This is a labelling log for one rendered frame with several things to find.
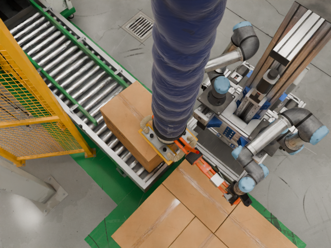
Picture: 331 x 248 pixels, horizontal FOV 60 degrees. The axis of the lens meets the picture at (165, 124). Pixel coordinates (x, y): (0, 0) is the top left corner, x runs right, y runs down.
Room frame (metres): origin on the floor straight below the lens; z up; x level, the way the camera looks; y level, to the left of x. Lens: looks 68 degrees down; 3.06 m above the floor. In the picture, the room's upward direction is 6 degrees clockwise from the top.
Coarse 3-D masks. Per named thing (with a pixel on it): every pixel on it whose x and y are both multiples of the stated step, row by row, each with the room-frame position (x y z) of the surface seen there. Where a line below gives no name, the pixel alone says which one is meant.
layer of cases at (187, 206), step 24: (192, 168) 0.62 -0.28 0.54; (168, 192) 0.39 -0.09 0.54; (192, 192) 0.41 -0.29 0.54; (216, 192) 0.43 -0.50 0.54; (144, 216) 0.17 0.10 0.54; (168, 216) 0.19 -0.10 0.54; (192, 216) 0.21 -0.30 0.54; (216, 216) 0.23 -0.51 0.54; (240, 216) 0.25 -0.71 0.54; (120, 240) -0.03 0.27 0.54; (144, 240) -0.01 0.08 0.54; (168, 240) 0.00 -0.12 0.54; (192, 240) 0.02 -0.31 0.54; (216, 240) 0.04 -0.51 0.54; (240, 240) 0.06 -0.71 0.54; (264, 240) 0.08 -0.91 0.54; (288, 240) 0.10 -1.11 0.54
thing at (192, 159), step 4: (196, 148) 0.59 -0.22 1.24; (188, 152) 0.55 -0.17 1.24; (192, 152) 0.56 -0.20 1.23; (200, 152) 0.56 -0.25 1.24; (188, 156) 0.53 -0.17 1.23; (192, 156) 0.53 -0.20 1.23; (196, 156) 0.53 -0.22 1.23; (200, 156) 0.53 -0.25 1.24; (188, 160) 0.51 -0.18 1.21; (192, 160) 0.50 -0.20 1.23; (196, 160) 0.50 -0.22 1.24; (192, 164) 0.48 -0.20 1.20
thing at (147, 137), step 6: (150, 126) 0.76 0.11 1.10; (138, 132) 0.71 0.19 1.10; (144, 132) 0.71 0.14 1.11; (150, 132) 0.71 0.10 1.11; (144, 138) 0.67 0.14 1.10; (150, 138) 0.67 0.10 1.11; (150, 144) 0.63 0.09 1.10; (156, 150) 0.59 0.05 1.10; (162, 150) 0.59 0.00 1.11; (168, 150) 0.59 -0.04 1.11; (162, 156) 0.54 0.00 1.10; (168, 162) 0.51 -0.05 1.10
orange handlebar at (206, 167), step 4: (152, 116) 0.79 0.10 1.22; (176, 140) 0.63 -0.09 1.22; (184, 140) 0.64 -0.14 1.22; (176, 144) 0.61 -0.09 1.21; (180, 144) 0.61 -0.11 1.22; (184, 144) 0.61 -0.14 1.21; (188, 144) 0.62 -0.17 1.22; (180, 148) 0.58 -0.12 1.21; (184, 148) 0.58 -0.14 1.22; (192, 148) 0.59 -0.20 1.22; (184, 152) 0.56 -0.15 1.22; (200, 160) 0.51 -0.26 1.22; (196, 164) 0.48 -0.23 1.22; (204, 164) 0.49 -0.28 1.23; (208, 164) 0.49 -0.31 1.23; (200, 168) 0.46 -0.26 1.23; (204, 168) 0.46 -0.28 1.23; (208, 168) 0.46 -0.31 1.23; (204, 172) 0.43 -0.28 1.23; (212, 172) 0.44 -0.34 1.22; (208, 176) 0.41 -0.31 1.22; (224, 184) 0.37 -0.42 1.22; (220, 188) 0.34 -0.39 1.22; (224, 192) 0.32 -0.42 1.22
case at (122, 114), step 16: (128, 96) 1.07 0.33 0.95; (144, 96) 1.08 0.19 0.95; (112, 112) 0.91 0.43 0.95; (128, 112) 0.93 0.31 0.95; (144, 112) 0.94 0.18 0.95; (112, 128) 0.85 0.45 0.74; (128, 128) 0.79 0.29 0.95; (128, 144) 0.71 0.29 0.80; (144, 144) 0.67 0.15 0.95; (144, 160) 0.57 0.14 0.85; (160, 160) 0.63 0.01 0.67
